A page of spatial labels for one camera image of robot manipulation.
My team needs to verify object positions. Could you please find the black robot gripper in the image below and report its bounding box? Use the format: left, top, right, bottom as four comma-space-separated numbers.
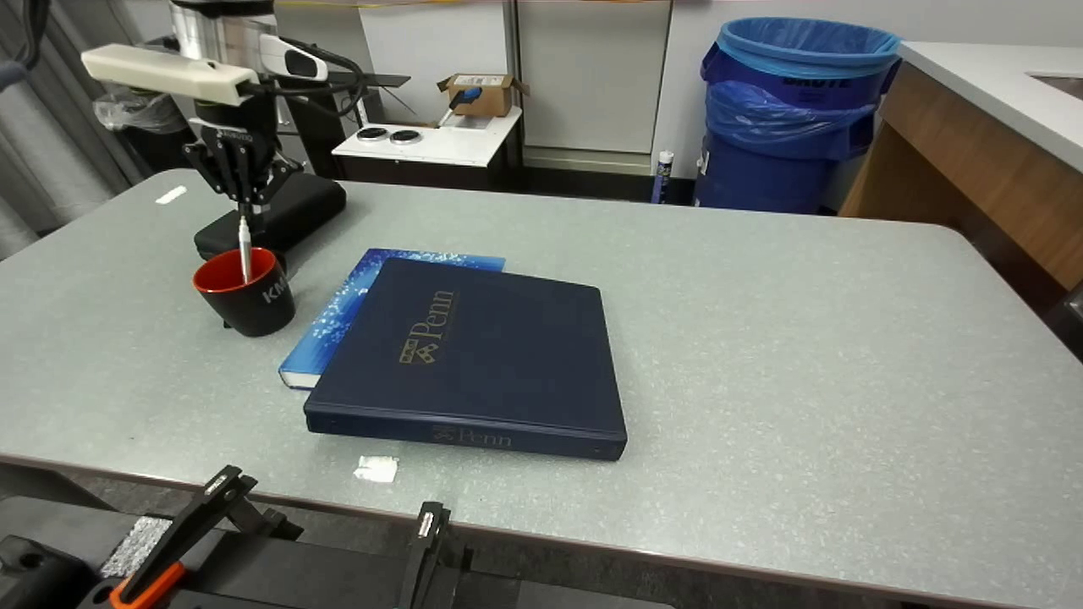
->
170, 0, 333, 213

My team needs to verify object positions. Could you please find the black mug with red inside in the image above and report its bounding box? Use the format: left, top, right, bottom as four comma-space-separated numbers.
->
190, 243, 298, 337

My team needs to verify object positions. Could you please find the black zip case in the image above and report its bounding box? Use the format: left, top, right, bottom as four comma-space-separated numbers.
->
190, 169, 350, 263

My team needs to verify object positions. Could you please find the clear plastic bag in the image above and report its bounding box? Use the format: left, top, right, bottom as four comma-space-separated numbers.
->
90, 84, 177, 141

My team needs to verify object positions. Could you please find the thin light blue book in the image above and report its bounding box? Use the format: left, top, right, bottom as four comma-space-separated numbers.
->
273, 247, 507, 392

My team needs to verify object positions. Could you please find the white side table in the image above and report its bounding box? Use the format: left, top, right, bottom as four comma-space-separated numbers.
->
328, 103, 528, 188

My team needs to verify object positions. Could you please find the open cardboard box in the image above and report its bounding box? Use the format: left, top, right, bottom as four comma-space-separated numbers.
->
435, 72, 528, 124

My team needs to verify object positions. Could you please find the navy Penn binder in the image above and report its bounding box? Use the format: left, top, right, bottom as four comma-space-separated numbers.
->
300, 258, 628, 462

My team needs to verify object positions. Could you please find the small white tape scrap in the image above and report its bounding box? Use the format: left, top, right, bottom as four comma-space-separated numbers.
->
352, 453, 404, 486

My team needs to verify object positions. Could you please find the black and orange clamp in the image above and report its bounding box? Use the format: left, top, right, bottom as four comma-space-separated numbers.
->
75, 461, 303, 609

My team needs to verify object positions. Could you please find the black equipment base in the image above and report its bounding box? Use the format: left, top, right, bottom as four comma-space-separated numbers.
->
0, 489, 681, 609

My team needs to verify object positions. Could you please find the blue trash bin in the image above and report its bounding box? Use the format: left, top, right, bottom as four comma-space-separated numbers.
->
692, 13, 908, 215

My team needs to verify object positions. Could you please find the blue bin liner bag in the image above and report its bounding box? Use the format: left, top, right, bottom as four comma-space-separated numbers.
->
698, 13, 908, 162

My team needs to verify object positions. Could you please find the wooden counter with white top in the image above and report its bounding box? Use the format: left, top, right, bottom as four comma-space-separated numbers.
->
835, 39, 1083, 319

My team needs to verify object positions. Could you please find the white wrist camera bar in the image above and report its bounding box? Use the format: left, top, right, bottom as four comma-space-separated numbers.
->
78, 39, 259, 110

